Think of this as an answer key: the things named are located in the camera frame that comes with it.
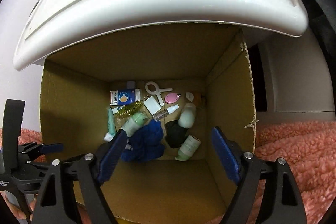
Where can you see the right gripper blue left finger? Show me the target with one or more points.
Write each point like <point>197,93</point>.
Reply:
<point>108,155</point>

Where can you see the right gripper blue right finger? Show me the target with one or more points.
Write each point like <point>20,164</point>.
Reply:
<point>228,153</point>

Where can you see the teal cosmetic tube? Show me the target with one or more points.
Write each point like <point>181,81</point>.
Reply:
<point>111,126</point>

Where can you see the blue cloth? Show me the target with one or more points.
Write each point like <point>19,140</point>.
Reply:
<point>145,144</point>

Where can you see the green white cream bottle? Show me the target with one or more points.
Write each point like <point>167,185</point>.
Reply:
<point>186,151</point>

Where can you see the green white lotion bottle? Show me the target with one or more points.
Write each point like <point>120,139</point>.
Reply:
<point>134,123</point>

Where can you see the blue white ointment tube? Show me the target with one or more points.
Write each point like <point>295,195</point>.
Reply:
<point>116,109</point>

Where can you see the yellow oil bottle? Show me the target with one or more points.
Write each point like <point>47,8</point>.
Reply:
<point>129,109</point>

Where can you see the small white bottle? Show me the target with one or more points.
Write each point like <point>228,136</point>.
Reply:
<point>187,117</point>

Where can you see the black cloth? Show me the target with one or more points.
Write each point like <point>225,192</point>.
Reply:
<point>175,134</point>

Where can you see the blue white medicine box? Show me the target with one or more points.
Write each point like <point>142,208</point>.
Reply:
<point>124,97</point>

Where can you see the white charger plug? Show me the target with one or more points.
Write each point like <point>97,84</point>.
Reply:
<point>152,105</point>

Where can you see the white plastic clip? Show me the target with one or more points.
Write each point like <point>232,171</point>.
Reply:
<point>153,89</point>

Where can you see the pink oval keychain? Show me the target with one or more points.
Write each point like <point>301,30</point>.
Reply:
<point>172,98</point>

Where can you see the clear spray bottle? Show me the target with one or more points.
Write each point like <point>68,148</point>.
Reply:
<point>165,112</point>

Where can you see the left hand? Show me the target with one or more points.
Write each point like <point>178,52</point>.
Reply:
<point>16,211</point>

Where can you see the pink fleece sleeve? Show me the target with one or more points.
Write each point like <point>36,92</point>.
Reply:
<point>309,149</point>

